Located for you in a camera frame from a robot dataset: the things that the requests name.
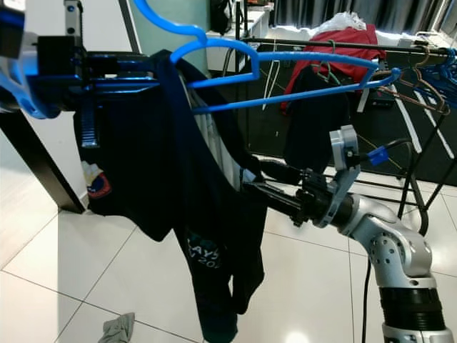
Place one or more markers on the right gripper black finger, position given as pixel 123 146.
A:
pixel 278 199
pixel 282 171

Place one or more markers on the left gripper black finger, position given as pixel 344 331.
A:
pixel 136 63
pixel 136 83

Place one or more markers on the blue plastic hanger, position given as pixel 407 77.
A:
pixel 293 91
pixel 450 68

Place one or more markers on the dark navy printed shirt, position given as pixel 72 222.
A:
pixel 186 186

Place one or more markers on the grey green garment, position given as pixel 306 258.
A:
pixel 118 330

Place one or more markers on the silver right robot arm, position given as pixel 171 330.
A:
pixel 393 243

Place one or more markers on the brown plastic hanger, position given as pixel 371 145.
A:
pixel 432 93

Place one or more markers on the navy blue hung garment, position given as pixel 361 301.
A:
pixel 314 128

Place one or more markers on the black backpack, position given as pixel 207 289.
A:
pixel 221 18

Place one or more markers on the red cloth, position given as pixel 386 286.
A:
pixel 350 36

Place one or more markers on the white crumpled cloth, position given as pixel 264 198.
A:
pixel 346 21

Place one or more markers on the black metal clothes rack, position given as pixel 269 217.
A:
pixel 393 47

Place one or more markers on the dark striped curtains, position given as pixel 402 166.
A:
pixel 400 13

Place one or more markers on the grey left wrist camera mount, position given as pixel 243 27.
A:
pixel 18 64

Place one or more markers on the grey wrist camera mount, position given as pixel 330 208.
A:
pixel 344 146
pixel 18 64

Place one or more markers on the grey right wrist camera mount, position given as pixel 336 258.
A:
pixel 344 146

